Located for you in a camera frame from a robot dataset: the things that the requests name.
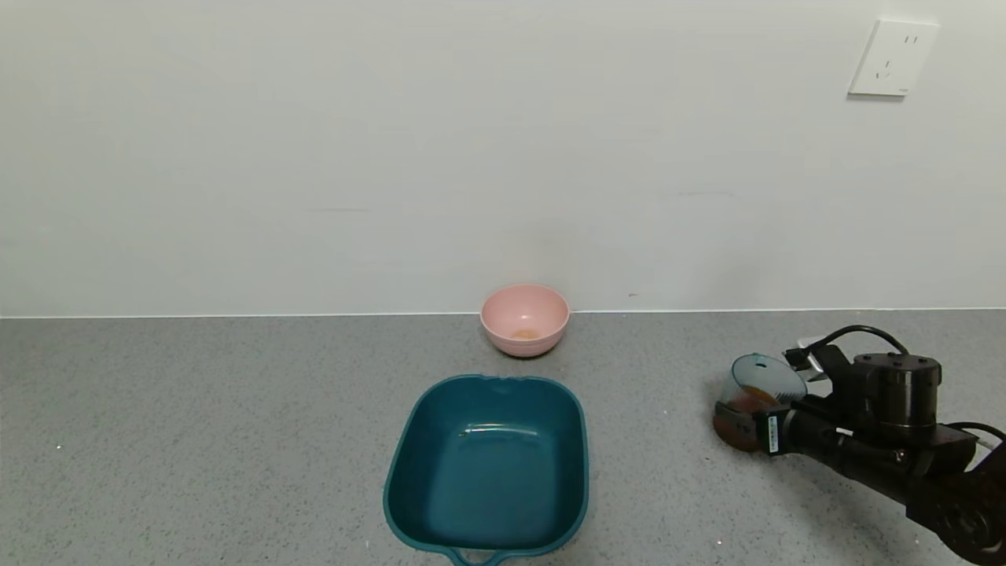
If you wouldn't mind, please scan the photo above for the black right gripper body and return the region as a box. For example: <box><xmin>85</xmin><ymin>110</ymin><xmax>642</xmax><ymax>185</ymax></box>
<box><xmin>755</xmin><ymin>403</ymin><xmax>854</xmax><ymax>456</ymax></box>

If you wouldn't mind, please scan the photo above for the brown liquid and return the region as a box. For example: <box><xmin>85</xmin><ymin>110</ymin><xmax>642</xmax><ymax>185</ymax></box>
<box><xmin>714</xmin><ymin>385</ymin><xmax>780</xmax><ymax>453</ymax></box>

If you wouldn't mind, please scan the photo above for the clear ribbed blue cup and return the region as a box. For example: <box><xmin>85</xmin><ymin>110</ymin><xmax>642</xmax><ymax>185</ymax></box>
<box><xmin>713</xmin><ymin>353</ymin><xmax>809</xmax><ymax>453</ymax></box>

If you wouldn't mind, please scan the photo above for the pink bowl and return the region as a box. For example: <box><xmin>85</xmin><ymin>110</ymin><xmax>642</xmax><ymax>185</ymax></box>
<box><xmin>480</xmin><ymin>284</ymin><xmax>571</xmax><ymax>359</ymax></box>

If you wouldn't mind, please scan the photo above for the teal rectangular plastic tray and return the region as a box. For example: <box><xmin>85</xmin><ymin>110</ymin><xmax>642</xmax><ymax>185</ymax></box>
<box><xmin>383</xmin><ymin>374</ymin><xmax>589</xmax><ymax>566</ymax></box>

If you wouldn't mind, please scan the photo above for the black camera cable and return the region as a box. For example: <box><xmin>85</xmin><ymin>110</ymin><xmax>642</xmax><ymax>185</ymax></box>
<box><xmin>784</xmin><ymin>325</ymin><xmax>910</xmax><ymax>370</ymax></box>

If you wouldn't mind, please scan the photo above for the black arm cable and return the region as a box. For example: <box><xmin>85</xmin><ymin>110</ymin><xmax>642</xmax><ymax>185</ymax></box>
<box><xmin>943</xmin><ymin>421</ymin><xmax>1006</xmax><ymax>450</ymax></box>

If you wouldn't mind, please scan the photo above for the white wall socket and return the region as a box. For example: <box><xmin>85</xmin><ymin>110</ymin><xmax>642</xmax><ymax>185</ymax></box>
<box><xmin>847</xmin><ymin>20</ymin><xmax>940</xmax><ymax>99</ymax></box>

